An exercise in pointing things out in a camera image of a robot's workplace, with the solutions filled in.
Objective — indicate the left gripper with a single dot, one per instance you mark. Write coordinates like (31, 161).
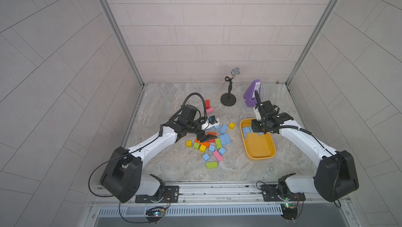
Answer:
(206, 138)

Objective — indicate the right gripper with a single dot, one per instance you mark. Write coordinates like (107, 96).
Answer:
(254, 126)

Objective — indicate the blue thin long block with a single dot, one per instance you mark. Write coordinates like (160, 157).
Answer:
(244, 132)

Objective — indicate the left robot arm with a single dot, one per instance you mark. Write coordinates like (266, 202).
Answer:
(123, 177)

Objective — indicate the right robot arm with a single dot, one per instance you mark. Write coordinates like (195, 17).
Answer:
(336, 174)

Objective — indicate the orange long block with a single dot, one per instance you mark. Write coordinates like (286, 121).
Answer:
(207, 144)

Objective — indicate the blue cube front centre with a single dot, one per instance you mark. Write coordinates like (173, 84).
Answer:
(212, 148)

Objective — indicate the yellow cube front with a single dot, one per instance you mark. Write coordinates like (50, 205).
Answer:
(202, 148)

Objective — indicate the green long block centre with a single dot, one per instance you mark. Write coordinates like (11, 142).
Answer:
(218, 144)

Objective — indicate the green long block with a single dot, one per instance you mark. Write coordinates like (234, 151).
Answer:
(211, 165)
(218, 144)

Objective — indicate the green cube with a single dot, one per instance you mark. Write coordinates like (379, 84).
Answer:
(196, 145)

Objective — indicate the blue long block pair left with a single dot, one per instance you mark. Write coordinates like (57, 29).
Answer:
(223, 139)

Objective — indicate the blue long block pair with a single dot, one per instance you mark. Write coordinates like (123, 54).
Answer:
(223, 139)
(227, 138)

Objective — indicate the blue long block diagonal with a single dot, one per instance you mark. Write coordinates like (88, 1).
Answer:
(223, 129)

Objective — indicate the blue long block pair right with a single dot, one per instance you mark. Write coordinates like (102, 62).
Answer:
(227, 138)

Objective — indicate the blue cube beside pink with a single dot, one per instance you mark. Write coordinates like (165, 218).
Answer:
(222, 151)

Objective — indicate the blue cube front left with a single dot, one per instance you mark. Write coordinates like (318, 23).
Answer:
(206, 157)

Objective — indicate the pink long block front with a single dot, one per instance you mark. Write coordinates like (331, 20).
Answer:
(218, 156)

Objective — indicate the yellow cube right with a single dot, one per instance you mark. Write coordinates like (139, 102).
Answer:
(231, 126)

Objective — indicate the pink block near back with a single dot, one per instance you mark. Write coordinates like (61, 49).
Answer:
(210, 110)

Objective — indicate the green long block front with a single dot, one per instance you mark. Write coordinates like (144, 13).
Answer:
(211, 165)

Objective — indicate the purple metronome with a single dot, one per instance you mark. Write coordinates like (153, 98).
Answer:
(249, 95)

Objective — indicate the yellow plastic tray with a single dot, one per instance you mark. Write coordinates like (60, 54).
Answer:
(258, 146)

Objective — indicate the red block near back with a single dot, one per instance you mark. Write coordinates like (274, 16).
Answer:
(207, 102)

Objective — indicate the black microphone stand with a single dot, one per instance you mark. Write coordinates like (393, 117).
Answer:
(229, 99)

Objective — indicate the left circuit board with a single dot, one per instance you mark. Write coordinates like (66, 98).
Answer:
(155, 212)

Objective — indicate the circuit board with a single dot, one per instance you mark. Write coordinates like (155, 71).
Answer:
(290, 211)
(155, 212)

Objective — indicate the right circuit board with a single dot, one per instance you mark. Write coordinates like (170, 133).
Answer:
(290, 211)

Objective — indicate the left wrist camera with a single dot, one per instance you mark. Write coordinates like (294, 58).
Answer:
(210, 122)

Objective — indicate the aluminium mounting rail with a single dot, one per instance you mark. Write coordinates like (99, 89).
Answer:
(213, 193)

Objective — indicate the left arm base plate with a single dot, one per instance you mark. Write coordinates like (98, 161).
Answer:
(169, 194)

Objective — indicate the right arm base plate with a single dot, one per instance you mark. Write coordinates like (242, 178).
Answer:
(279, 193)

